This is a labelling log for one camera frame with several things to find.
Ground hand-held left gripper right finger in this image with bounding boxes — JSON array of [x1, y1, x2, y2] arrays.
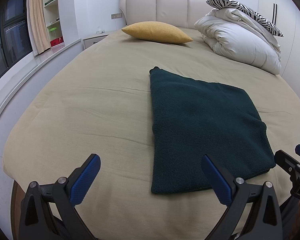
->
[[201, 154, 283, 240]]

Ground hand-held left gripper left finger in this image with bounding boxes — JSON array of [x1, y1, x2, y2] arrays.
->
[[18, 153, 101, 240]]

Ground dark green knit sweater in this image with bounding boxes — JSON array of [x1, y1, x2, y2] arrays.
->
[[149, 66, 277, 195]]

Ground bed with beige sheet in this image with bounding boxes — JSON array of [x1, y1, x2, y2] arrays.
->
[[2, 27, 300, 240]]

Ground white window ledge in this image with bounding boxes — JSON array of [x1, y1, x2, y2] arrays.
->
[[0, 38, 83, 128]]

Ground white folded duvet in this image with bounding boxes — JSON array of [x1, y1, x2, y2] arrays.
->
[[194, 7, 282, 75]]

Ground white wardrobe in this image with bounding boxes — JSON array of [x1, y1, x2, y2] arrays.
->
[[257, 0, 300, 100]]

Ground white nightstand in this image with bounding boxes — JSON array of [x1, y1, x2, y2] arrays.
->
[[82, 33, 110, 50]]

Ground zebra print pillow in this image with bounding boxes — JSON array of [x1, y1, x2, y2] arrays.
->
[[206, 0, 284, 37]]

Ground yellow pillow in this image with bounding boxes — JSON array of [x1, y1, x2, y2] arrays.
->
[[121, 21, 193, 44]]

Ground dark window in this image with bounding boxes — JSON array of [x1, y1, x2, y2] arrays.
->
[[0, 0, 33, 80]]

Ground beige curtain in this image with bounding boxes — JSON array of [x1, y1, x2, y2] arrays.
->
[[27, 0, 49, 55]]

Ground beige padded headboard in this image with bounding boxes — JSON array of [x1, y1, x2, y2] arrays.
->
[[119, 0, 212, 29]]

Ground white wall shelf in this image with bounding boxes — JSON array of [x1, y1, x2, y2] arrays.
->
[[42, 0, 65, 47]]

